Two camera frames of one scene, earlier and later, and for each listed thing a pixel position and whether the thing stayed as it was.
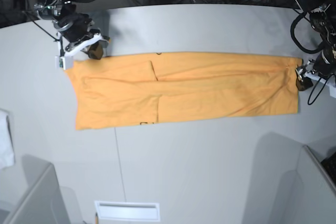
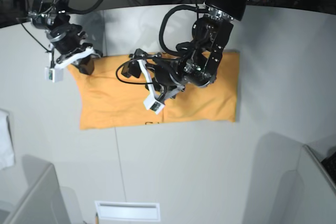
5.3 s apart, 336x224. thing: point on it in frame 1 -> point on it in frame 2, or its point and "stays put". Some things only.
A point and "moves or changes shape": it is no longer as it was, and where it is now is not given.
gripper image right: (325, 65) -> (168, 76)
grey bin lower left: (30, 193) stays put
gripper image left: (74, 27) -> (65, 39)
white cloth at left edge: (7, 159) stays put
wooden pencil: (96, 219) stays put
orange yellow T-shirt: (131, 89) moves or changes shape
